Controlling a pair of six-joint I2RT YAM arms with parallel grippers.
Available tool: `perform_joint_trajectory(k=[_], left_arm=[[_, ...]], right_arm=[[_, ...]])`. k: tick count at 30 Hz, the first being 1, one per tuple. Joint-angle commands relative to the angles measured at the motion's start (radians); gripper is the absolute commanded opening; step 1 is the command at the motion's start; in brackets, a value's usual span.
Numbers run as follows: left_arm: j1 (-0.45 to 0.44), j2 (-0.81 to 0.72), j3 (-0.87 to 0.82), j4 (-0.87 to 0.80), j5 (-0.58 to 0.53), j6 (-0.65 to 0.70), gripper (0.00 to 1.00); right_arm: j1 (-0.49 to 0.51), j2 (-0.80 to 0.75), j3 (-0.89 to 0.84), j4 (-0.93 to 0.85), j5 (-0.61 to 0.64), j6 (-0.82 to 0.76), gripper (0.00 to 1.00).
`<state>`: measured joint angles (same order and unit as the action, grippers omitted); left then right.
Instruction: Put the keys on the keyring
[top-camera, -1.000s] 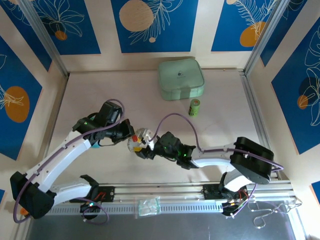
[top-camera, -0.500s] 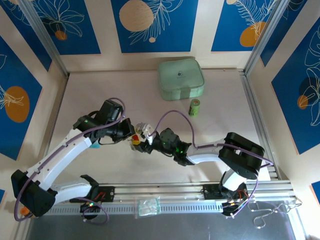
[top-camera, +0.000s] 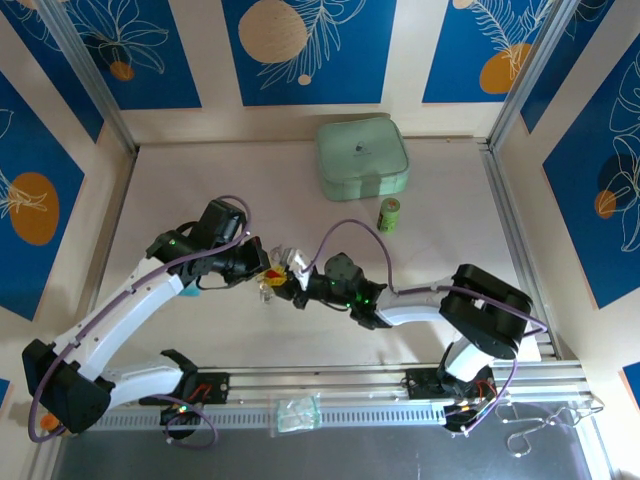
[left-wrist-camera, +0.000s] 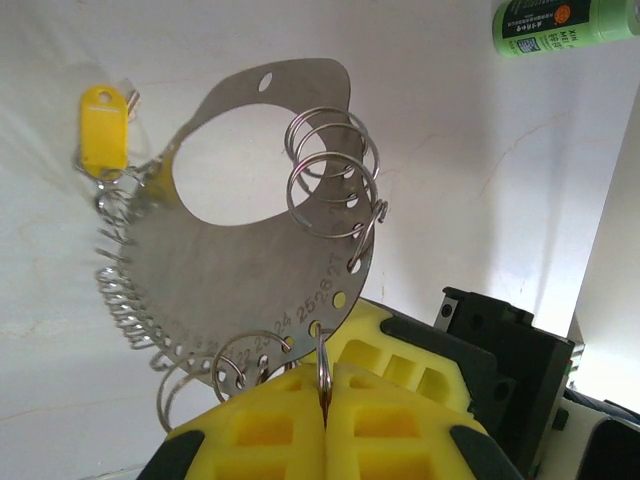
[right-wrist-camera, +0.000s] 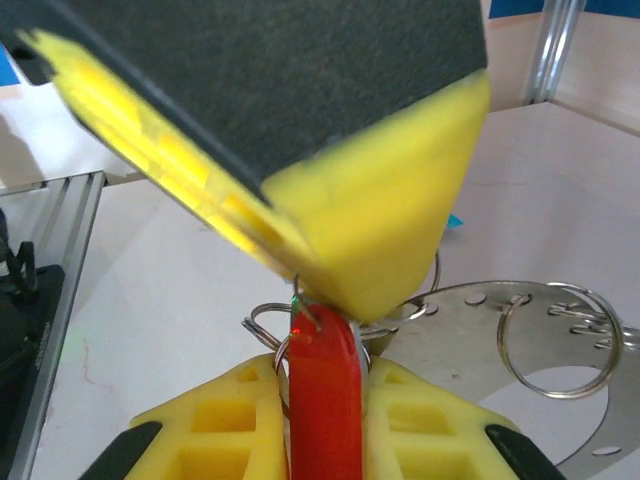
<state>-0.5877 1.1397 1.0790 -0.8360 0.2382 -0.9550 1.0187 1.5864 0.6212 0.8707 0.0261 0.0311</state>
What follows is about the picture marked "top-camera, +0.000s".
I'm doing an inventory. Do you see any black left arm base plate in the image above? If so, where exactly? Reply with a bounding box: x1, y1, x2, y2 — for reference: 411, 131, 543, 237
184, 372, 231, 407

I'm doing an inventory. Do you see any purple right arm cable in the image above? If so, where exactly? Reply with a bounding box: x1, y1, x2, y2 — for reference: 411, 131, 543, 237
307, 219, 549, 436

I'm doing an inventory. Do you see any aluminium corner post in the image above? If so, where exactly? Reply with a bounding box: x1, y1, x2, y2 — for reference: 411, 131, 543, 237
37, 0, 140, 151
486, 0, 577, 150

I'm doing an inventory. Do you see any aluminium side rail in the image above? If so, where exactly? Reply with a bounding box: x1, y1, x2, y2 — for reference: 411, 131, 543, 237
74, 147, 140, 351
479, 142, 561, 359

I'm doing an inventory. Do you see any mint green zip pouch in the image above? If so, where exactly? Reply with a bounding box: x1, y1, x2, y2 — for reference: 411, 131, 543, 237
315, 115, 412, 204

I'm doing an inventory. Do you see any grey slotted cable duct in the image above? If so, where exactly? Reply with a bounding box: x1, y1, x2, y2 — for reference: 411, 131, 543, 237
89, 402, 451, 432

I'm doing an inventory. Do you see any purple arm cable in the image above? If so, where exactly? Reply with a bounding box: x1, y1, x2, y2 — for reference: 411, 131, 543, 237
27, 194, 253, 450
307, 219, 549, 436

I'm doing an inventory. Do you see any thin white wire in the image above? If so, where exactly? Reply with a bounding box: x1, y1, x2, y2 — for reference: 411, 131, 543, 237
499, 397, 604, 459

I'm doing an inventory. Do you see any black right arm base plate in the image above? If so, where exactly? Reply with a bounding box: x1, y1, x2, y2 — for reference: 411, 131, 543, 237
402, 367, 496, 401

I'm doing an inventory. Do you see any green cylindrical bottle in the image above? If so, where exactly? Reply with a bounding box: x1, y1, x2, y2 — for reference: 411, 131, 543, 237
375, 196, 403, 235

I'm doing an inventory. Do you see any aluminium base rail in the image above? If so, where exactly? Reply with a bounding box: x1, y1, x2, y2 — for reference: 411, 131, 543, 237
99, 360, 601, 404

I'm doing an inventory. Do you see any clear plastic bag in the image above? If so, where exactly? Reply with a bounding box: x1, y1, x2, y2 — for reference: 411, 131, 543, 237
269, 392, 322, 439

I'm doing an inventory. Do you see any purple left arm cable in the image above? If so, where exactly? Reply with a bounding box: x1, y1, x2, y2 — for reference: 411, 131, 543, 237
27, 194, 253, 450

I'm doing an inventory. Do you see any black controller board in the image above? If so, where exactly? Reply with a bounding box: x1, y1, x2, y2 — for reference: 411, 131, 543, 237
159, 403, 202, 432
443, 402, 484, 434

